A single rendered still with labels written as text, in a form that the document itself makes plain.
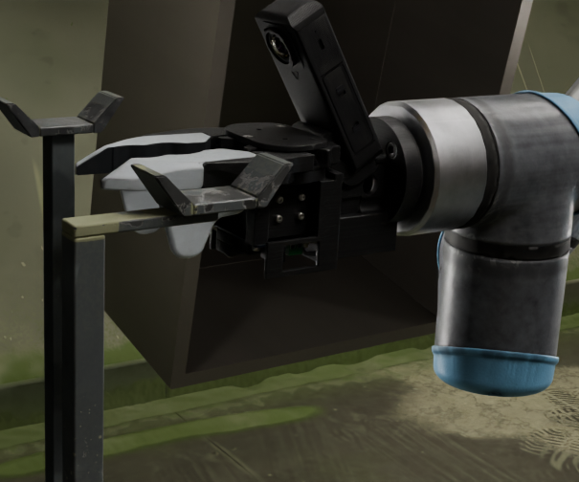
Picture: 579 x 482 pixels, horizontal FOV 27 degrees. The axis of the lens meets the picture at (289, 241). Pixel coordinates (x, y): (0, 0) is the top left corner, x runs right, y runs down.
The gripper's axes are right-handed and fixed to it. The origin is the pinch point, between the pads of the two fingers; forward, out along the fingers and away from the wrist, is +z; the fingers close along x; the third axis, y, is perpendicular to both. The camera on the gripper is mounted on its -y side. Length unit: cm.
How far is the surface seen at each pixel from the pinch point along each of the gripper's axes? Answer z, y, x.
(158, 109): -56, 19, 104
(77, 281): 6.6, 2.9, -10.8
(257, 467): -99, 105, 137
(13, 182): -68, 54, 201
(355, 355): -152, 102, 175
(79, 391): 6.5, 8.6, -10.8
